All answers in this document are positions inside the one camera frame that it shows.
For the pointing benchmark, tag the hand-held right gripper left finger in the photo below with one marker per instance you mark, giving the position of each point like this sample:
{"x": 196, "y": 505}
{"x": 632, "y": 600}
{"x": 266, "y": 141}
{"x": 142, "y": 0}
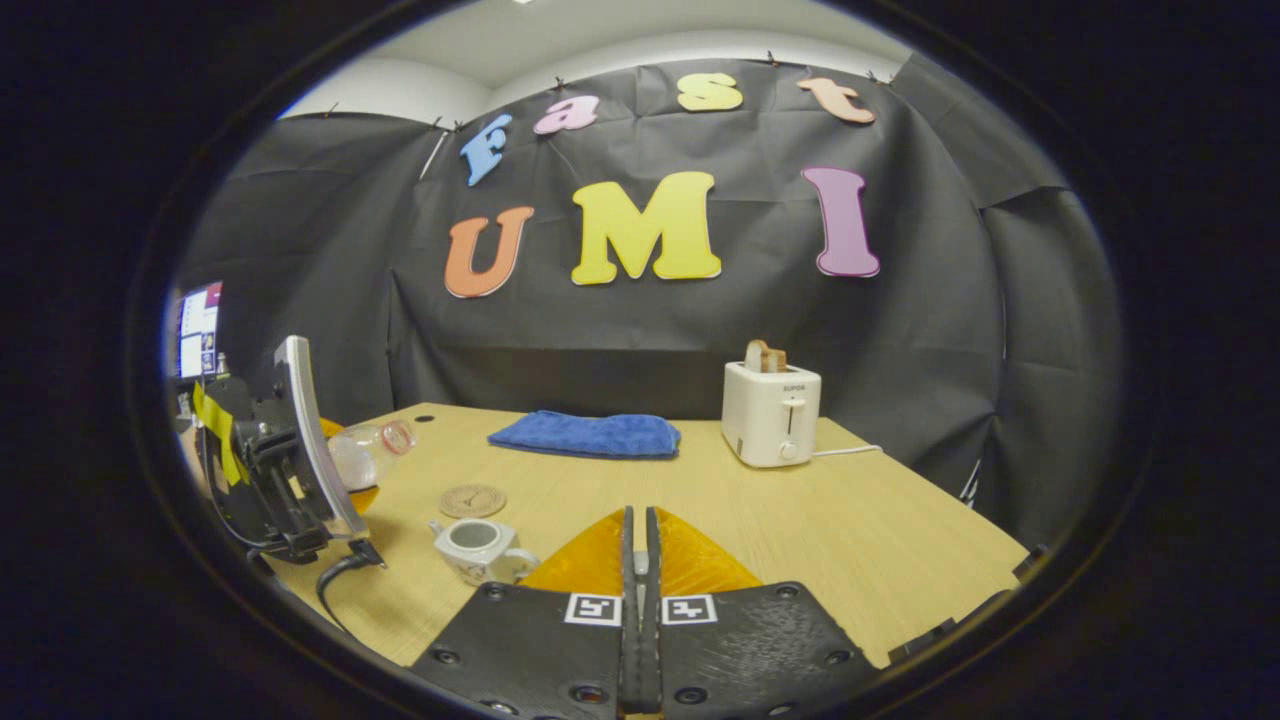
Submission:
{"x": 530, "y": 650}

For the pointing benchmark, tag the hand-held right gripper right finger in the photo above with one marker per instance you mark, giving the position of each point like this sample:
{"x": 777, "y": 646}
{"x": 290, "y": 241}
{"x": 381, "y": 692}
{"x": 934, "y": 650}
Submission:
{"x": 750, "y": 645}

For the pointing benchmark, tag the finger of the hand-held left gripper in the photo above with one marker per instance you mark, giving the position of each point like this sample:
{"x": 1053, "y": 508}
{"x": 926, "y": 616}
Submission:
{"x": 362, "y": 499}

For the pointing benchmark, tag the clear plastic water bottle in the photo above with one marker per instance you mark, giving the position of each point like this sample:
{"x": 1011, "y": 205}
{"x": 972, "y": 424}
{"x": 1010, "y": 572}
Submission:
{"x": 365, "y": 452}

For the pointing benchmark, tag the white teacup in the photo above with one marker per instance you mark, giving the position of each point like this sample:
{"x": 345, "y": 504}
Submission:
{"x": 480, "y": 555}

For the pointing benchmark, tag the round brown coaster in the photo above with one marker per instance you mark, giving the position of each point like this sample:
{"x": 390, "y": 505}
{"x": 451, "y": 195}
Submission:
{"x": 472, "y": 500}

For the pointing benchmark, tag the computer monitor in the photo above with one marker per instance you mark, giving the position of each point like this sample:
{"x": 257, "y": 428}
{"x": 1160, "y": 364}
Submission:
{"x": 200, "y": 330}

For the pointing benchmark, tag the blue folded towel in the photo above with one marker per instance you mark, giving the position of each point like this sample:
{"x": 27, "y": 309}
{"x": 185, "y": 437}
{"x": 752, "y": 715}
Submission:
{"x": 590, "y": 435}

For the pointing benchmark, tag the white toaster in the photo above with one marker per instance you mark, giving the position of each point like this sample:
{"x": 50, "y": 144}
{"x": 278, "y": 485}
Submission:
{"x": 765, "y": 415}

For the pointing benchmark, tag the toast bread slice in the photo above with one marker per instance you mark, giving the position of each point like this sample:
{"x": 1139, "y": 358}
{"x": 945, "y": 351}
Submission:
{"x": 757, "y": 356}
{"x": 778, "y": 360}

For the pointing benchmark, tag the black backdrop cloth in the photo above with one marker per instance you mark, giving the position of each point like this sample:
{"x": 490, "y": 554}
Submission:
{"x": 650, "y": 320}

